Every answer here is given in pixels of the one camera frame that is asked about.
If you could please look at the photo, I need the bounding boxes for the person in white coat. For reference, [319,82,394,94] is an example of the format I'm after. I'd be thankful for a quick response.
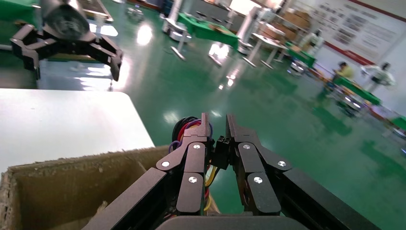
[361,62,396,92]

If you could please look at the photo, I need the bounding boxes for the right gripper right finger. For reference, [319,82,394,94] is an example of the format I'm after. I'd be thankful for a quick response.
[226,114,292,217]

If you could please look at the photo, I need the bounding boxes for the stacked cardboard boxes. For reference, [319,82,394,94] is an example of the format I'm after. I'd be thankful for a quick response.
[281,11,312,31]

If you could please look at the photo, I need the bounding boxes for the long green table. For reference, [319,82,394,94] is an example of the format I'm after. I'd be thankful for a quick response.
[177,12,240,50]

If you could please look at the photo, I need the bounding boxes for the green work table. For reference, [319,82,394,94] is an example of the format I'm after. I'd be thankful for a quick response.
[333,76,381,106]
[287,47,316,68]
[0,0,37,21]

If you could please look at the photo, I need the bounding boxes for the power supply with purple wires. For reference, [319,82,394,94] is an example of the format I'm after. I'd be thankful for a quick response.
[168,116,231,219]

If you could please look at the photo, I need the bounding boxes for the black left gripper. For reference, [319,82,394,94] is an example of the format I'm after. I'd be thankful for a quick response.
[10,8,124,82]

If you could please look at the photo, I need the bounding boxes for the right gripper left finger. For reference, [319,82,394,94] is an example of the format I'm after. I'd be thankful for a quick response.
[156,113,211,216]

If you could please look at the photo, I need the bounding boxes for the white work table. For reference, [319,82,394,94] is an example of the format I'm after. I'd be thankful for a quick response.
[252,32,288,69]

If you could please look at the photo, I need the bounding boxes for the round robot base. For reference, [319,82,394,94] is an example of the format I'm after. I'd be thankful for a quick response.
[166,17,192,44]

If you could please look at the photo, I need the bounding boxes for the worn cardboard box with dividers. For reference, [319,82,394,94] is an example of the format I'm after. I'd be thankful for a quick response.
[0,145,219,230]

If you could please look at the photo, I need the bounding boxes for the wall poster board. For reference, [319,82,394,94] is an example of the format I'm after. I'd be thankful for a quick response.
[312,0,395,62]

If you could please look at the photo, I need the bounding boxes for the white robot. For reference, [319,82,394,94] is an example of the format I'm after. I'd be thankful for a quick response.
[299,29,325,53]

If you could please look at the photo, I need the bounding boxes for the seated person in yellow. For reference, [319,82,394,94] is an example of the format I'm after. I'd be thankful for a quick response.
[333,61,355,81]

